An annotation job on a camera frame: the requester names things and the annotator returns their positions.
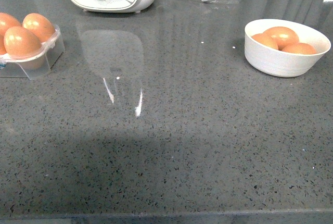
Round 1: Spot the brown egg bowl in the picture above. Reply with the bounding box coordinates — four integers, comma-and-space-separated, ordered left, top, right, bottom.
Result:
252, 33, 279, 50
264, 26, 300, 51
282, 43, 317, 55

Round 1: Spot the brown egg bowl back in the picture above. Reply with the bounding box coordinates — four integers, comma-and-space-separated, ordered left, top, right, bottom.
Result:
264, 26, 300, 51

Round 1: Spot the clear plastic egg box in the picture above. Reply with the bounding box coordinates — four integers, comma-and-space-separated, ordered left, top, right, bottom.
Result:
1, 24, 65, 80

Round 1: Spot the brown egg back left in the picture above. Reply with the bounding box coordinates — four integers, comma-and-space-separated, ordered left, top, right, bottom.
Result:
0, 13, 22, 36

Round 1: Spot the white ceramic bowl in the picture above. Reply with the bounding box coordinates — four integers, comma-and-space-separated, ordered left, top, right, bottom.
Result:
245, 19, 331, 78

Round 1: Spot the brown egg bowl left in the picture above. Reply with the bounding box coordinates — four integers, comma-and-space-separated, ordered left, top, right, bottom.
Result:
252, 33, 279, 50

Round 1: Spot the brown egg bowl right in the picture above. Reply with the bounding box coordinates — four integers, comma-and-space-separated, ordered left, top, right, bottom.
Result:
282, 43, 317, 55

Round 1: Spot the brown carried egg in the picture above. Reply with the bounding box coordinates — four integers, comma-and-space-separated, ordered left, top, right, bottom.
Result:
4, 26, 44, 70

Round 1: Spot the brown egg back right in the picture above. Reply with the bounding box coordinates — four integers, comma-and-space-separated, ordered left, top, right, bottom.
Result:
22, 13, 56, 42

